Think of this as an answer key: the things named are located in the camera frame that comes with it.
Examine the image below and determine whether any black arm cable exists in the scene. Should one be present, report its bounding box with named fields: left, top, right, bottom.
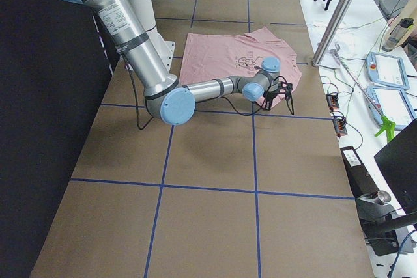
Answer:
left=122, top=56, right=295, bottom=130

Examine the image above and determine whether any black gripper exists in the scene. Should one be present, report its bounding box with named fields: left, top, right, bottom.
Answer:
left=263, top=84, right=279, bottom=111

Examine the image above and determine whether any clear water bottle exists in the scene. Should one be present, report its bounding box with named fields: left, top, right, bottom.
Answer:
left=382, top=17, right=414, bottom=52

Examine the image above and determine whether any black box with label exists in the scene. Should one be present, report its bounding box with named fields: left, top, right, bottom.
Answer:
left=340, top=146, right=379, bottom=198

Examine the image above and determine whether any blue teach pendant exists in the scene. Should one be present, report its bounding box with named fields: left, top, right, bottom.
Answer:
left=366, top=52, right=410, bottom=90
left=366, top=86, right=416, bottom=131

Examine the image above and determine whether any far orange connector block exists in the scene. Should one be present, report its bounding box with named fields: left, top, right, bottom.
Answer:
left=325, top=93, right=339, bottom=111

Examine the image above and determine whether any near blue teach pendant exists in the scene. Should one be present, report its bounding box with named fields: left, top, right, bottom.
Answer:
left=366, top=86, right=416, bottom=131

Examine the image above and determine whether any near orange connector block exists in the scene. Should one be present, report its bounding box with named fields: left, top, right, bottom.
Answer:
left=331, top=111, right=347, bottom=138

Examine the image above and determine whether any far blue teach pendant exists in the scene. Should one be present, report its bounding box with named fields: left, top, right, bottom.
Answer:
left=366, top=52, right=410, bottom=90

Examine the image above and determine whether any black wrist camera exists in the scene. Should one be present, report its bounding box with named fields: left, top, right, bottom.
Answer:
left=278, top=76, right=293, bottom=101

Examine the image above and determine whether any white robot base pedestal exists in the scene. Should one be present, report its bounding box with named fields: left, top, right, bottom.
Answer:
left=120, top=0, right=176, bottom=74

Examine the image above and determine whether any orange connector block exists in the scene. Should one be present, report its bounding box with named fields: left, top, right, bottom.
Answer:
left=331, top=111, right=347, bottom=138
left=325, top=93, right=339, bottom=111

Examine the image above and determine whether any green handled reacher grabber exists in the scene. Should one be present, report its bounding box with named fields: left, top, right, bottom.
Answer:
left=329, top=42, right=395, bottom=143

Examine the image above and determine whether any aluminium frame post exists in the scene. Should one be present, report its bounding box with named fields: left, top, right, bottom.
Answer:
left=312, top=0, right=352, bottom=66

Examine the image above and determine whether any black monitor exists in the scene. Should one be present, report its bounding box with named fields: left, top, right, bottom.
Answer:
left=374, top=120, right=416, bottom=213

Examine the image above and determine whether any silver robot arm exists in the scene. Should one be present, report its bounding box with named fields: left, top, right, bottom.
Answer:
left=63, top=0, right=283, bottom=125

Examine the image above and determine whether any black clamp mount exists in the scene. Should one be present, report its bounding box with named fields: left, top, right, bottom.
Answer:
left=355, top=195, right=416, bottom=257

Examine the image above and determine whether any pink Snoopy t-shirt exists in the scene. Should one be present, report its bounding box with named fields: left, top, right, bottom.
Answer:
left=180, top=27, right=302, bottom=107

